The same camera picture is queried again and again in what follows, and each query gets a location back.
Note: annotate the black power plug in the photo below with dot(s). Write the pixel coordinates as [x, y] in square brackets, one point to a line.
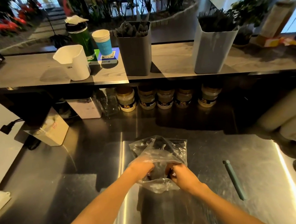
[7, 128]

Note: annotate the white plastic pitcher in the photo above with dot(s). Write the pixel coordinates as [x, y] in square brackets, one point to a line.
[73, 62]

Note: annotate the clear plastic bag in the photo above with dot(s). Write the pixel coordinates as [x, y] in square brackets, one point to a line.
[159, 155]

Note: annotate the clear plastic bottle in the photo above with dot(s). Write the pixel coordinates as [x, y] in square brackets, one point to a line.
[107, 100]

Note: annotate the person's left fingers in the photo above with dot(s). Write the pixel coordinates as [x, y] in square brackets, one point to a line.
[149, 168]

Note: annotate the white crumpled paper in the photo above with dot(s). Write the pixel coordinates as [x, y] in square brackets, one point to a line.
[75, 19]

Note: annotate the person's right fingers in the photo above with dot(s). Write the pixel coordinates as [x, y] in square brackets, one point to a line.
[170, 171]

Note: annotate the teal bag sealing clip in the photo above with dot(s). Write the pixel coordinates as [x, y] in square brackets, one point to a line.
[233, 180]

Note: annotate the green potted plant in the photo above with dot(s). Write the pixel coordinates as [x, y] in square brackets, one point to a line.
[252, 10]

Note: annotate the bundle of black straws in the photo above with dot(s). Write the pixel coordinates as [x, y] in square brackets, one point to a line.
[217, 20]

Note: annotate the glass jar with gold lid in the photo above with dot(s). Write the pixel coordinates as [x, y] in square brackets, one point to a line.
[209, 95]
[165, 98]
[184, 96]
[147, 97]
[127, 99]

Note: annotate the bundle of black cutlery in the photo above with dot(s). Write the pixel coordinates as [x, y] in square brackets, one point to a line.
[131, 28]

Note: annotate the person's left forearm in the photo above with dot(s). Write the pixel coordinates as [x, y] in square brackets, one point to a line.
[95, 213]

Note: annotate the person's left hand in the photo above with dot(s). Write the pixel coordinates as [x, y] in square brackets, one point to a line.
[140, 166]

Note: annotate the dark wooden counter shelf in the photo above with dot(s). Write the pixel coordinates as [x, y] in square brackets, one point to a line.
[158, 62]

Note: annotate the red flowering plants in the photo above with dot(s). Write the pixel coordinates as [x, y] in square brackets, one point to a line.
[13, 22]

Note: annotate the blue and green sign card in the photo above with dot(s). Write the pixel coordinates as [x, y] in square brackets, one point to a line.
[105, 57]

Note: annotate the person's right hand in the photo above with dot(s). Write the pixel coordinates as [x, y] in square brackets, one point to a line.
[184, 175]

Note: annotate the light grey square bin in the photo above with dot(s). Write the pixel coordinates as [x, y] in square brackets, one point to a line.
[211, 50]

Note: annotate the green bottle with black lid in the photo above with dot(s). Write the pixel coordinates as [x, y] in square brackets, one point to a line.
[79, 40]

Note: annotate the dark grey square bin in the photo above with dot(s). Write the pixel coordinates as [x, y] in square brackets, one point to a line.
[135, 54]

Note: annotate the yellow and red packet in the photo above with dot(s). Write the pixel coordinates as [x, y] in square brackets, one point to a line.
[281, 41]

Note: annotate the white and blue paper cup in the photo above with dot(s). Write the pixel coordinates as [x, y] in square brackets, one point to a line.
[102, 43]

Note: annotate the white rectangular container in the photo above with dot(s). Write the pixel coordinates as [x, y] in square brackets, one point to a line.
[85, 108]

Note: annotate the clear container with powder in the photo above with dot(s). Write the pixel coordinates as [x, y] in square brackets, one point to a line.
[49, 131]

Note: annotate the person's right forearm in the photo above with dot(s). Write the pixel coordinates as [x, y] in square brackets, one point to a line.
[221, 208]

